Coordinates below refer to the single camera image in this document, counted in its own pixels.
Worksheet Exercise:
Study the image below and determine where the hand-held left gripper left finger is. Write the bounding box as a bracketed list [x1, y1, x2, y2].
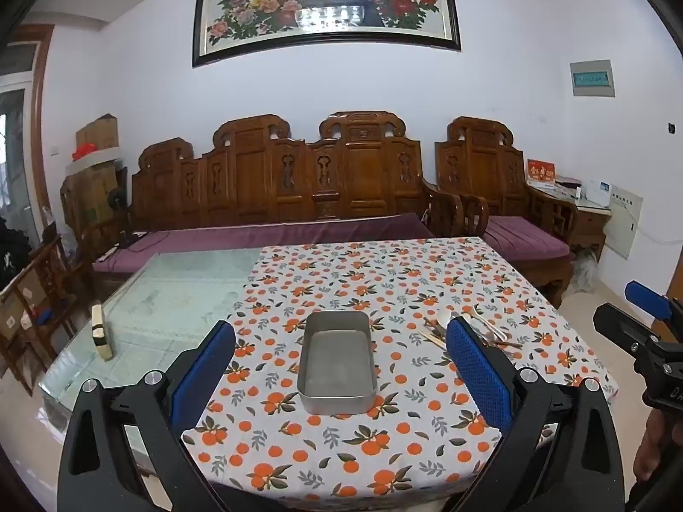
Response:
[58, 320, 236, 512]

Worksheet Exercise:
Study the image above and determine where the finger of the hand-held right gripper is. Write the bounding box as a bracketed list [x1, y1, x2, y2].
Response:
[593, 303, 663, 359]
[624, 280, 683, 327]

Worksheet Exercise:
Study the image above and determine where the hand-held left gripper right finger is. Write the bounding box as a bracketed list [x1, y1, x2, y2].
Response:
[445, 316, 625, 512]

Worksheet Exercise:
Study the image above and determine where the dark wooden chopstick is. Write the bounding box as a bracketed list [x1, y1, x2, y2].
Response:
[426, 321, 516, 347]
[424, 318, 525, 349]

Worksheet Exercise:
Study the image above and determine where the white spoon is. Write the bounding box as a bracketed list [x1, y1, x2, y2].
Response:
[470, 306, 508, 343]

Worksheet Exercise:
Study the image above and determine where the rectangular metal tray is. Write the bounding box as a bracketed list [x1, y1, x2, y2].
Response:
[297, 309, 378, 416]

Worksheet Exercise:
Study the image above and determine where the person's right hand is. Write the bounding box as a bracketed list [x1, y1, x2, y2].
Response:
[634, 410, 683, 486]

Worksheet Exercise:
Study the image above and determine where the clear plastic bag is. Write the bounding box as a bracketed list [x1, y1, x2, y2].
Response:
[567, 250, 599, 296]

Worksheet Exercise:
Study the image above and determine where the wooden side table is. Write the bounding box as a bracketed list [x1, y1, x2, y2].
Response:
[534, 181, 613, 263]

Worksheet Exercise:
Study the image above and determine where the white device box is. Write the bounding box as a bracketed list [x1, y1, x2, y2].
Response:
[584, 181, 612, 208]

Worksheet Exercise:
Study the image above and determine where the beige block with black band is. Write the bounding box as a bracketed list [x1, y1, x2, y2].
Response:
[90, 304, 114, 361]

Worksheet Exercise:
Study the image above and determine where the purple armchair cushion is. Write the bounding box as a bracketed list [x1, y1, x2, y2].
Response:
[483, 216, 572, 264]

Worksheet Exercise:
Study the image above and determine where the orange fruit print tablecloth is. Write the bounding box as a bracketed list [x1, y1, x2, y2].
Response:
[181, 237, 620, 506]

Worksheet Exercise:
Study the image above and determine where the wooden chair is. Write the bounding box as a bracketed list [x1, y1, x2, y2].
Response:
[0, 233, 82, 382]

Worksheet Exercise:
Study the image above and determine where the black fan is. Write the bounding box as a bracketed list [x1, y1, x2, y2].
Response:
[105, 168, 132, 250]

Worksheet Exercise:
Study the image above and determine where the carved wooden sofa bench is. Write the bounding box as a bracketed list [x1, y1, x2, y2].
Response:
[80, 111, 465, 300]

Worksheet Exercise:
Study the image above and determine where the carved wooden armchair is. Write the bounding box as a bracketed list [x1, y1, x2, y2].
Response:
[434, 116, 581, 310]

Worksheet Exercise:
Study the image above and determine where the large cardboard box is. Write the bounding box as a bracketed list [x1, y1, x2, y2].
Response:
[60, 163, 121, 227]

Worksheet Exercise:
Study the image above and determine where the small cardboard box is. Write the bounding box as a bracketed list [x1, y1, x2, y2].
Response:
[75, 113, 120, 151]

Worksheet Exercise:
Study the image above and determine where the framed peacock flower painting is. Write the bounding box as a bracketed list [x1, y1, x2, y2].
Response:
[192, 0, 462, 69]

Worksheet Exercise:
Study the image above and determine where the grey wall panel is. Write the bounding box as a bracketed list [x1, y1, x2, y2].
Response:
[603, 184, 644, 263]

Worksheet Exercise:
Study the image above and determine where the wall electrical box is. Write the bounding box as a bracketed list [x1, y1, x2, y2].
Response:
[569, 60, 615, 98]

